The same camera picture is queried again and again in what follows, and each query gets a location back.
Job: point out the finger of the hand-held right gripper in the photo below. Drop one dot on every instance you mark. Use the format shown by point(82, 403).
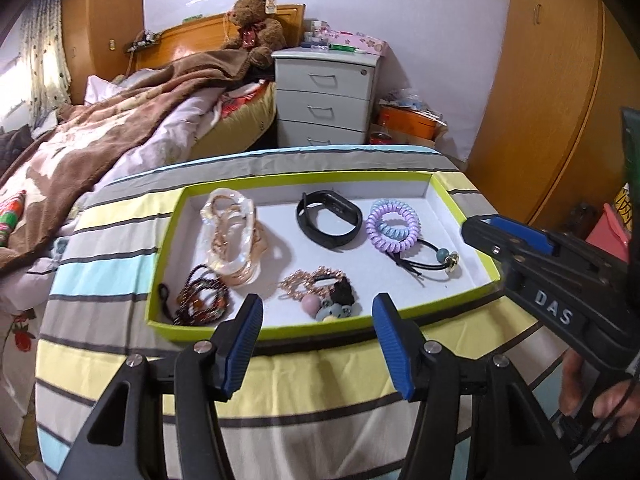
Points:
point(522, 235)
point(487, 242)

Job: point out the olive yellow mattress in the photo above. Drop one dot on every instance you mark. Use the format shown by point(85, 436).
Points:
point(235, 130)

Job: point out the wooden headboard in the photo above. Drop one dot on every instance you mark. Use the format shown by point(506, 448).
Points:
point(195, 35)

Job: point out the green rimmed white tray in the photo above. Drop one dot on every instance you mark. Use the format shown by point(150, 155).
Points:
point(350, 270)

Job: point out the colourful floral blanket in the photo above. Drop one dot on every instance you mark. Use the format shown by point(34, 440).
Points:
point(12, 217)

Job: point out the pink floral box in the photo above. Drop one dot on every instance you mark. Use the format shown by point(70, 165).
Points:
point(360, 42)

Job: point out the glass jar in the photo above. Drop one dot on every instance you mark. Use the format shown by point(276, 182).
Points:
point(315, 30)

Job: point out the yellow printed bag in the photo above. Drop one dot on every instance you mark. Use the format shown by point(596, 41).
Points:
point(622, 202)

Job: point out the brown fleece blanket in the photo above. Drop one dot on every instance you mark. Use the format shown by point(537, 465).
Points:
point(100, 125)

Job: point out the white nightstand with drawers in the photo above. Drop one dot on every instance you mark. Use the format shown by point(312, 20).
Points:
point(325, 95)

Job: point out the red and white cloth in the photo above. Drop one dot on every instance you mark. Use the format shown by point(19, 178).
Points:
point(240, 97)

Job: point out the white pillow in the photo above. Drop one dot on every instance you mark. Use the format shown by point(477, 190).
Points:
point(102, 87)

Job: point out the striped bed sheet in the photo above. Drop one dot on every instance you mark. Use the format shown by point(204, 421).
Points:
point(300, 380)

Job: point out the power strip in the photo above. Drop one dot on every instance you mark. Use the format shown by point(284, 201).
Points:
point(145, 40)

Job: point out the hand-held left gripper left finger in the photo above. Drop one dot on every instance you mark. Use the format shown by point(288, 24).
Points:
point(246, 340)

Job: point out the patterned curtain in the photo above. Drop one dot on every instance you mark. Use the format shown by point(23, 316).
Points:
point(47, 60)

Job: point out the person's right hand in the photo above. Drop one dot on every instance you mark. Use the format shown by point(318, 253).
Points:
point(617, 405)

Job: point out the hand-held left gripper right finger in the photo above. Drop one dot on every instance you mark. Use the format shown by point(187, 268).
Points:
point(392, 345)

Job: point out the orange box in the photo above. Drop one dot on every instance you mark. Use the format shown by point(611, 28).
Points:
point(407, 122)

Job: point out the black smart band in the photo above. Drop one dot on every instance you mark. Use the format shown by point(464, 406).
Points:
point(325, 232)

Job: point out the brown teddy bear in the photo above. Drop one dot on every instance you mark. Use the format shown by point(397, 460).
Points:
point(255, 25)

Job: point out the large wooden wardrobe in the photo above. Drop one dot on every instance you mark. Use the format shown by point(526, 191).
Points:
point(550, 85)

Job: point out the wooden corner cabinet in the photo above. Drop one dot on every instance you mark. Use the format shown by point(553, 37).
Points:
point(100, 25)

